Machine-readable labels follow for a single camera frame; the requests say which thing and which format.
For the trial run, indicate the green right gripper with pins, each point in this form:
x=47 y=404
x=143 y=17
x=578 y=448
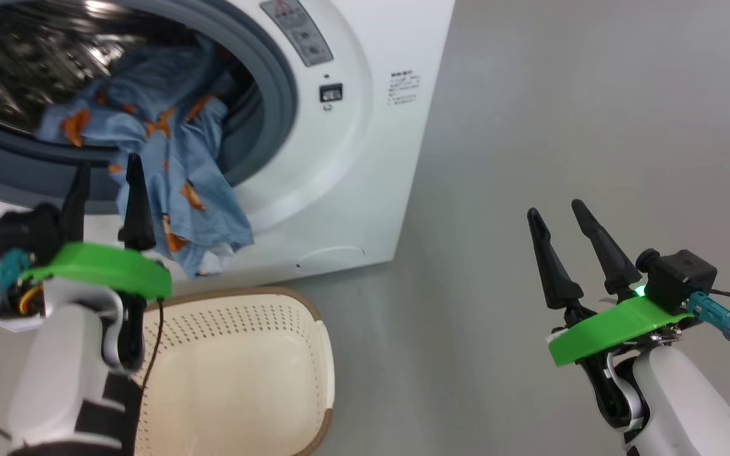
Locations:
x=612 y=326

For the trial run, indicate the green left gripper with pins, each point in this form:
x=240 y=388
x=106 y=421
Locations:
x=105 y=266

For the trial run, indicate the perforated steel washer drum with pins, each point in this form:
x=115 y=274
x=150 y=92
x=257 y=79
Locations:
x=23 y=63

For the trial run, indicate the white front-load washing machine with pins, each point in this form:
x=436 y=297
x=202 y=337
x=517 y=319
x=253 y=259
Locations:
x=365 y=190

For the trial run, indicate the black door latch slot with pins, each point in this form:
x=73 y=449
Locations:
x=331 y=93

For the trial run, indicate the cream perforated laundry basket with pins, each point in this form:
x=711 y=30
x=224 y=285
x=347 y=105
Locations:
x=238 y=367

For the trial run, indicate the round white filter cover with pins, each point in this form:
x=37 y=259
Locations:
x=333 y=256

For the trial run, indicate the small printed text label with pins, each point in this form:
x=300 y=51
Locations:
x=403 y=88

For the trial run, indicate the grey warning sticker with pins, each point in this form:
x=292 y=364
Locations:
x=298 y=31

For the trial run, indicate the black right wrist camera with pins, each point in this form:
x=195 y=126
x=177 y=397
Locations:
x=678 y=275

